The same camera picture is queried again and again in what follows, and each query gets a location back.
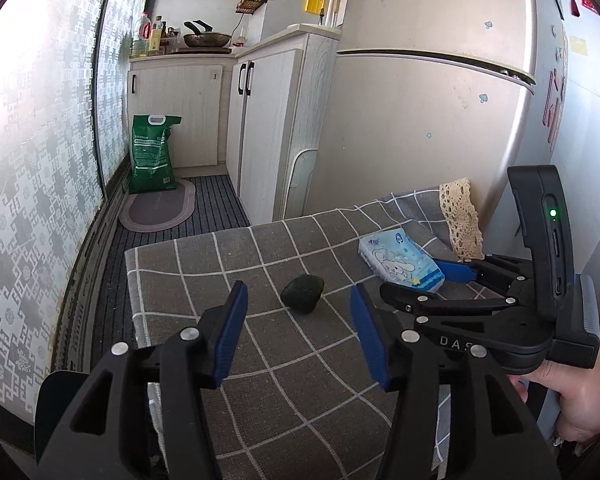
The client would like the white kitchen cabinet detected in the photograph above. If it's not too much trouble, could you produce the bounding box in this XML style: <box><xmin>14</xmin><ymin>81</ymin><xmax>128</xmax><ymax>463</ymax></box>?
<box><xmin>126</xmin><ymin>24</ymin><xmax>340</xmax><ymax>224</ymax></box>

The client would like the person's right hand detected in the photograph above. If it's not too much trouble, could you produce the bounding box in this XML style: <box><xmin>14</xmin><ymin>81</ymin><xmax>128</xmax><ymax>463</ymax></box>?
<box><xmin>508</xmin><ymin>348</ymin><xmax>600</xmax><ymax>443</ymax></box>

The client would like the cream lace cloth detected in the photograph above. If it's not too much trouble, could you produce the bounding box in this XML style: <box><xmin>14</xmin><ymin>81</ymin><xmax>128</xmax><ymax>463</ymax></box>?
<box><xmin>439</xmin><ymin>178</ymin><xmax>484</xmax><ymax>260</ymax></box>

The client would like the blue wet wipes pack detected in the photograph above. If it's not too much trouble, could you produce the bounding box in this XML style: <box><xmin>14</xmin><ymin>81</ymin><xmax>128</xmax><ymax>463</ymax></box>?
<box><xmin>358</xmin><ymin>228</ymin><xmax>445</xmax><ymax>292</ymax></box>

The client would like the dark green avocado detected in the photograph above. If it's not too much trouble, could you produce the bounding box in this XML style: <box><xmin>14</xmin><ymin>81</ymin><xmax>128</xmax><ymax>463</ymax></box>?
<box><xmin>279</xmin><ymin>274</ymin><xmax>325</xmax><ymax>314</ymax></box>

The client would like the grey checked tablecloth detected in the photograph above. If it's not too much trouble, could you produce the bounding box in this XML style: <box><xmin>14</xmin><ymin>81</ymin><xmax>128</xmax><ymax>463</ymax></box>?
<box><xmin>125</xmin><ymin>185</ymin><xmax>458</xmax><ymax>479</ymax></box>

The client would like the striped dark floor rug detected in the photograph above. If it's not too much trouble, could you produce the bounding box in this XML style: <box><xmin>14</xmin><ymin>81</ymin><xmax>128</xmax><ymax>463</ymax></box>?
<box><xmin>92</xmin><ymin>173</ymin><xmax>251</xmax><ymax>356</ymax></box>

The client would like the oval grey floor mat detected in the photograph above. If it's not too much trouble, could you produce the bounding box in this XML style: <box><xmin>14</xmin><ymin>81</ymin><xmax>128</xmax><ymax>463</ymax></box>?
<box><xmin>119</xmin><ymin>179</ymin><xmax>196</xmax><ymax>233</ymax></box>

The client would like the green bag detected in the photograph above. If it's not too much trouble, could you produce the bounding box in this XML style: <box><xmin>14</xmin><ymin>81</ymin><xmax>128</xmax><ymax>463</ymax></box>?
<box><xmin>130</xmin><ymin>114</ymin><xmax>182</xmax><ymax>194</ymax></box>

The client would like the silver refrigerator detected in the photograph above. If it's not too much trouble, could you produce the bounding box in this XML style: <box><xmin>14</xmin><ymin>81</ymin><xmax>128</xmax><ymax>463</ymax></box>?
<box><xmin>306</xmin><ymin>0</ymin><xmax>567</xmax><ymax>245</ymax></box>

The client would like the dark wok pan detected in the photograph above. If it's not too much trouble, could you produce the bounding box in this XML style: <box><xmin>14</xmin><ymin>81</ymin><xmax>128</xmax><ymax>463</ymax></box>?
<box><xmin>183</xmin><ymin>20</ymin><xmax>232</xmax><ymax>48</ymax></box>

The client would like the red wall ornament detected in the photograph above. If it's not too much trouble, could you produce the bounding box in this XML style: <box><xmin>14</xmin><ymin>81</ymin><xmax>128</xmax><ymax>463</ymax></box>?
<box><xmin>582</xmin><ymin>0</ymin><xmax>596</xmax><ymax>12</ymax></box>

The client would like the wall spice rack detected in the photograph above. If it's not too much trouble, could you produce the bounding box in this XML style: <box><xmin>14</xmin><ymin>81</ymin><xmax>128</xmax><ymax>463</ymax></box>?
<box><xmin>235</xmin><ymin>0</ymin><xmax>268</xmax><ymax>15</ymax></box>

